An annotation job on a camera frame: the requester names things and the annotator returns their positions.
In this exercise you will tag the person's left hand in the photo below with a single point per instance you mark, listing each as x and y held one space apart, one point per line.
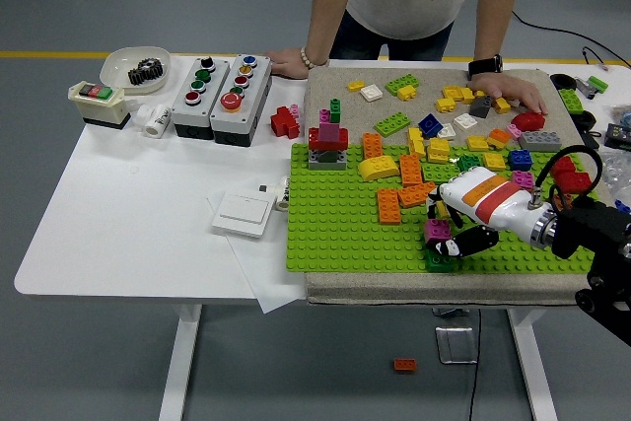
512 90

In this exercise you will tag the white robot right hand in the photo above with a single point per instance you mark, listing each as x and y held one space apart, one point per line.
493 199

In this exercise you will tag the person's right hand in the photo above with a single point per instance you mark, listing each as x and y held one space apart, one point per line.
288 65

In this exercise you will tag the magenta square brick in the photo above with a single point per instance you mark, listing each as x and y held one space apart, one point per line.
436 230

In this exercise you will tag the dark green long brick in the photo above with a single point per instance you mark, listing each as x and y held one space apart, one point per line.
466 162
436 263

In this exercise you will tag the green baseplate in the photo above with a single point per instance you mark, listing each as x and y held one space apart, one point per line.
320 253

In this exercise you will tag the person's right forearm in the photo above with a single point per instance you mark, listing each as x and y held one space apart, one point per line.
328 12

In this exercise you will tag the person's left forearm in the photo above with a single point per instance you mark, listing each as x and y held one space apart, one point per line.
495 12

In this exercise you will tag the white tile brick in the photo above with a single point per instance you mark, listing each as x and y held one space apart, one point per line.
465 121
447 131
371 92
514 104

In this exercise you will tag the dark grey slope brick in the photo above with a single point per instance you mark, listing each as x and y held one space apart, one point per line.
482 107

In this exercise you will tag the pink square brick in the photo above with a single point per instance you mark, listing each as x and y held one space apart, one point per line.
522 177

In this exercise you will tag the red curved brick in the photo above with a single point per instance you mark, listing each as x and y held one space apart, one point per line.
531 121

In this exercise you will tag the small pink brick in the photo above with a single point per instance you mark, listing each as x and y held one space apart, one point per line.
294 110
514 131

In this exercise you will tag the blue square brick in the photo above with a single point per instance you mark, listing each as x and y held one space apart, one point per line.
520 159

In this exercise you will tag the orange square brick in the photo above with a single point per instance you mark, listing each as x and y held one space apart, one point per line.
500 136

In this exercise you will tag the red cross-shaped brick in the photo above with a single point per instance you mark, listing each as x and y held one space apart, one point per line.
283 121

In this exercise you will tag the grey long brick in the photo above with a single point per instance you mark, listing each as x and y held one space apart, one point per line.
540 141

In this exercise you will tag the lime green long brick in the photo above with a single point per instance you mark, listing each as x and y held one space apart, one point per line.
436 172
393 124
399 83

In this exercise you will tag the small green tower brick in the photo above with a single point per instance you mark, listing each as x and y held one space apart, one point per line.
335 112

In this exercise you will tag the pink tower brick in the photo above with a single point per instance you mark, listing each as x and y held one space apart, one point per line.
328 131

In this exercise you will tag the red tower brick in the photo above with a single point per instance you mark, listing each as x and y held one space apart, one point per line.
314 139

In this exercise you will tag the orange long brick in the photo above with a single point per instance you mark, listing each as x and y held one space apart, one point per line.
404 366
411 170
388 206
372 145
414 195

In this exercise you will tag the red building brick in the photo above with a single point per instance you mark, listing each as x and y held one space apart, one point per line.
567 167
577 183

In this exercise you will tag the small lime green brick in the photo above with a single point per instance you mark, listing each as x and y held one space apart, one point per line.
598 82

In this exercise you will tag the dark blue brick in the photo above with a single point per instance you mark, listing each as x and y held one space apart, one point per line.
431 125

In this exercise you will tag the grey tower base brick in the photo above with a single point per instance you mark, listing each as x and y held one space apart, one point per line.
317 163

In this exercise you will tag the yellow curved brick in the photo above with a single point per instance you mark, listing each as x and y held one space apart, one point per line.
375 168

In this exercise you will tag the blue building brick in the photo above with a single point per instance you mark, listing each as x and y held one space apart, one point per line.
623 206

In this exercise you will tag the black wristwatch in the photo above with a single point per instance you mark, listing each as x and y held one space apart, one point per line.
485 66

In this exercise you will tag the grey emergency stop button box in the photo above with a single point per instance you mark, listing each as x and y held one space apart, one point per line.
256 91

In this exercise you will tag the clear grey part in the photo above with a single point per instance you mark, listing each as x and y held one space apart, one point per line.
585 88

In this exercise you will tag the grey-brown mat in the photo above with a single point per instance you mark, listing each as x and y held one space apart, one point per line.
429 95

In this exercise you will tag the black plastic part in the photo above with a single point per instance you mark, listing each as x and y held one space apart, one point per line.
590 141

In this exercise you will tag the clear plastic bag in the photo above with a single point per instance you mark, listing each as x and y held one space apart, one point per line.
622 114
616 169

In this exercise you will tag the grey four-button box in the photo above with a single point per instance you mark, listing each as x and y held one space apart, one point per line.
187 118

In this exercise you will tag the black electronic device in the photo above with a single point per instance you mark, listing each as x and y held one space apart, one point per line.
617 135

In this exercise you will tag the white printed cylinder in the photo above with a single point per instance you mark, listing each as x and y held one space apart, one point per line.
282 196

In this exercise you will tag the black metal gear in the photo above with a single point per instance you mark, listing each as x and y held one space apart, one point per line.
145 72

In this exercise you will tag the white pipe fitting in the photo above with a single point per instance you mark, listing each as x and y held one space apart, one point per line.
157 122

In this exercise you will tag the metal floor socket plate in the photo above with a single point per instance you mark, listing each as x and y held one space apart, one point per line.
456 344

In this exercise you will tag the white plastic tray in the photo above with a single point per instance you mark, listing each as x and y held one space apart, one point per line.
116 66

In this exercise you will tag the white table leg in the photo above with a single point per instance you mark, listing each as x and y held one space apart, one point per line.
535 376
177 367

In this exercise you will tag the white paper sheet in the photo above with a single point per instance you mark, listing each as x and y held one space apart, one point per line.
266 283

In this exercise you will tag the white wall switch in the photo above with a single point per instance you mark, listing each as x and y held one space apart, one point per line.
241 214

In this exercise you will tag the cream red-green switch box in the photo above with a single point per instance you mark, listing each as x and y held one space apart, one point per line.
98 105

